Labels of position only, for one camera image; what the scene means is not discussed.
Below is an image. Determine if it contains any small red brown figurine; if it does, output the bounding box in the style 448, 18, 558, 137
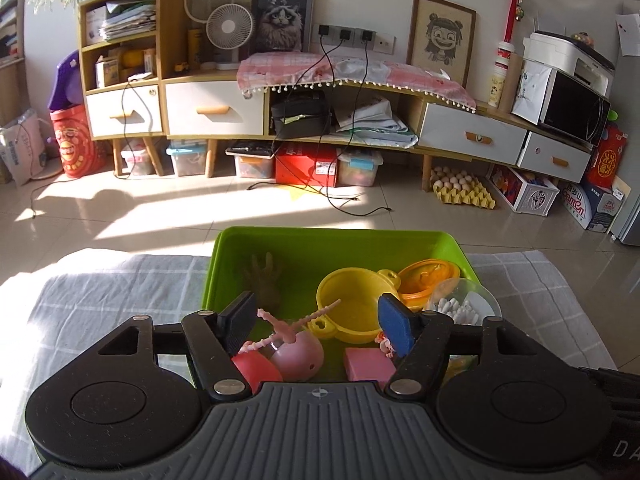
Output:
374, 332, 396, 359

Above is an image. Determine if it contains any cotton swab jar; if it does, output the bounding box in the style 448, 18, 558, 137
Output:
426, 278, 502, 326

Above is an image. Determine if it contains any orange toy pot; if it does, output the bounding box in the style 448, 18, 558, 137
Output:
398, 259, 460, 311

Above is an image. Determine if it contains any pink block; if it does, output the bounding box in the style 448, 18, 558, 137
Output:
343, 347, 396, 389

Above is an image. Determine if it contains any yellow toy pot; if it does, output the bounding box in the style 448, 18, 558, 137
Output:
307, 268, 401, 344

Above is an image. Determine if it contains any pink round toy ball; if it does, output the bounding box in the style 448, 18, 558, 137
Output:
270, 330, 324, 382

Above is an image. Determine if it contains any green plastic cookie bin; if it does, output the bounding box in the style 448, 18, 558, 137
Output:
200, 224, 482, 386

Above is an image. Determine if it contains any egg tray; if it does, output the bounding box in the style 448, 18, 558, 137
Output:
430, 167, 496, 210

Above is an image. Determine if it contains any grey checked cloth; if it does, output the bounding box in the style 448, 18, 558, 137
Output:
1, 248, 615, 474

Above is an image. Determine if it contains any white toy box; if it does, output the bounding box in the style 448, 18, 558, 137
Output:
487, 164, 560, 217

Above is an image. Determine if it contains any clear storage box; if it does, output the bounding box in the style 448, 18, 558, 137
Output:
337, 150, 384, 188

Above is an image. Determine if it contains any red storage box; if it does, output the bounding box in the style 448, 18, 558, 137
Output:
274, 142, 338, 188

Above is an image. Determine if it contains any red patterned bag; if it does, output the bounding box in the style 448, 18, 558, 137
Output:
50, 104, 106, 179

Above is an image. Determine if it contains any wooden tv cabinet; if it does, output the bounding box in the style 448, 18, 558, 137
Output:
85, 74, 590, 182

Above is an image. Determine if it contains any black bag on shelf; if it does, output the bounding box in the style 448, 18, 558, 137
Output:
270, 90, 331, 140

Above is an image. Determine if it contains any white shopping bag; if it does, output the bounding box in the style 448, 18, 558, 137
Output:
1, 108, 47, 186

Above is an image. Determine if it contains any pink tablecloth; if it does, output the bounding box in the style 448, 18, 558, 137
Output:
236, 52, 476, 113

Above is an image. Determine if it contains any black microwave oven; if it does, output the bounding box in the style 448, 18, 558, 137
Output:
512, 60, 611, 145

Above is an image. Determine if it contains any purple plastic stool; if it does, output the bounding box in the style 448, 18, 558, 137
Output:
48, 51, 84, 112

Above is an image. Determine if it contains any framed cartoon girl picture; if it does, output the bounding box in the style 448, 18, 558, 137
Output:
406, 0, 476, 87

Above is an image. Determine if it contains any wooden shelf unit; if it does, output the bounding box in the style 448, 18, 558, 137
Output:
77, 0, 189, 92

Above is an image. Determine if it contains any white desk fan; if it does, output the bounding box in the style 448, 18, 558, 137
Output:
205, 3, 254, 70

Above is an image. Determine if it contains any white printer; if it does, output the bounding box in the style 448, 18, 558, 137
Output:
523, 30, 615, 98

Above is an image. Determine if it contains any framed cat picture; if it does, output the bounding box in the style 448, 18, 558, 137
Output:
252, 0, 314, 53

